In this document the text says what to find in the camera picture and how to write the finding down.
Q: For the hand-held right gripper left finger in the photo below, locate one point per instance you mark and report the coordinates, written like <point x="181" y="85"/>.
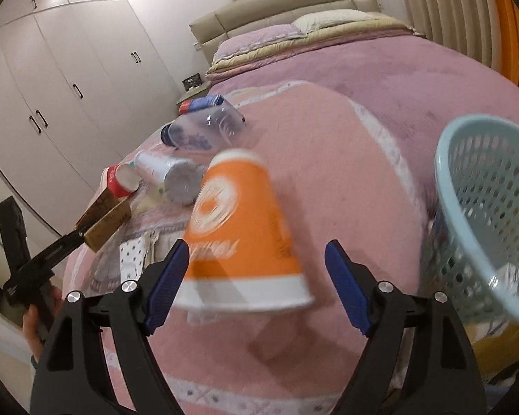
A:
<point x="168" y="285"/>

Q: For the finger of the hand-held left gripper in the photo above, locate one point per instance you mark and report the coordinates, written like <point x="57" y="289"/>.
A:
<point x="65" y="246"/>

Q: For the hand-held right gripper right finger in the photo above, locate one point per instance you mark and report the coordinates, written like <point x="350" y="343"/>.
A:
<point x="346" y="285"/>

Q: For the white polka dot carton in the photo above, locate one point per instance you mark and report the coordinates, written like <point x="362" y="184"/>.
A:
<point x="132" y="259"/>

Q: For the brown cardboard box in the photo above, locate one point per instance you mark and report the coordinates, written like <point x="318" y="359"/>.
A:
<point x="110" y="220"/>

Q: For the orange paper cup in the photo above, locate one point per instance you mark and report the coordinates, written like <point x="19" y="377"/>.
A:
<point x="242" y="242"/>

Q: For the red paper cup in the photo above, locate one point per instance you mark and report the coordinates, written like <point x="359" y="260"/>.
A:
<point x="121" y="179"/>

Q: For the light blue plastic basket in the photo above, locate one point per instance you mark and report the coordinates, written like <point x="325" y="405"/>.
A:
<point x="458" y="190"/>

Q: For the clear plastic bottle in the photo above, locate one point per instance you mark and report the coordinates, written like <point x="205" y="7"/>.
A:
<point x="203" y="127"/>

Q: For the blue red small box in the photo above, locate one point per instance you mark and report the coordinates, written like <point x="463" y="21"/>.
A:
<point x="199" y="103"/>

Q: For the person's left hand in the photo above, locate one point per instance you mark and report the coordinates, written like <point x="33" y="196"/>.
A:
<point x="32" y="337"/>

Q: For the pink patterned quilt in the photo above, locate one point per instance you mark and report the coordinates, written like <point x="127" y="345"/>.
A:
<point x="328" y="173"/>

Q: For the white wardrobe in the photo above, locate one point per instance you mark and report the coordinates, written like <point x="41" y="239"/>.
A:
<point x="69" y="73"/>

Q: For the grey nightstand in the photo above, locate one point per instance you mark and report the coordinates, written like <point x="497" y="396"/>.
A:
<point x="192" y="97"/>

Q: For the black box on nightstand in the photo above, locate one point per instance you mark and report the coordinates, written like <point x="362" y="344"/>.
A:
<point x="190" y="81"/>

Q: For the bed with purple cover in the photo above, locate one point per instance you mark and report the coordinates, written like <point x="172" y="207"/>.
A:
<point x="393" y="78"/>

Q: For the purple pillow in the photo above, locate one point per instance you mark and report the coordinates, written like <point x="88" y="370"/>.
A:
<point x="255" y="43"/>

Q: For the beige folded quilt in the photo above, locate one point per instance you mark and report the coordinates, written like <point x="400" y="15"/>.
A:
<point x="372" y="26"/>

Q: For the white dotted pillow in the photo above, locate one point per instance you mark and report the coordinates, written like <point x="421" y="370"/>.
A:
<point x="328" y="19"/>

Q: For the beige bed headboard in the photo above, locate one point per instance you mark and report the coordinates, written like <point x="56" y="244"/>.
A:
<point x="277" y="4"/>

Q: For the beige curtain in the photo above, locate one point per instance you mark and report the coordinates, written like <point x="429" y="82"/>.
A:
<point x="441" y="8"/>

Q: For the orange curtain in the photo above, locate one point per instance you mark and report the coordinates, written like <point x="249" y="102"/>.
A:
<point x="514" y="39"/>

